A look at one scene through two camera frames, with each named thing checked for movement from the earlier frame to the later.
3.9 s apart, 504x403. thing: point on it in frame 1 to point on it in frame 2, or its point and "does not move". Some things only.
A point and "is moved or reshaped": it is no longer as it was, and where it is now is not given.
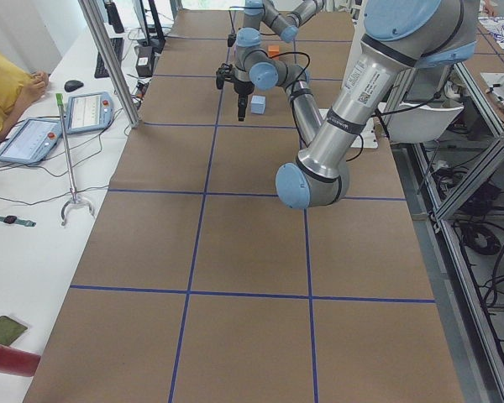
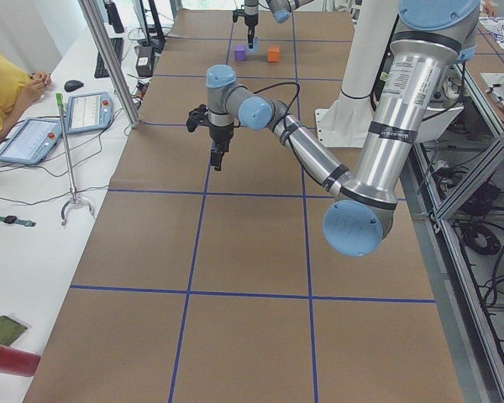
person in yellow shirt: x=8 y=91 does not move
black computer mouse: x=72 y=85 does not move
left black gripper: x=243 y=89 to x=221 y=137
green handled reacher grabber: x=75 y=198 does not move
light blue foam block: x=258 y=104 is moved or reshaped
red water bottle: x=9 y=359 does not move
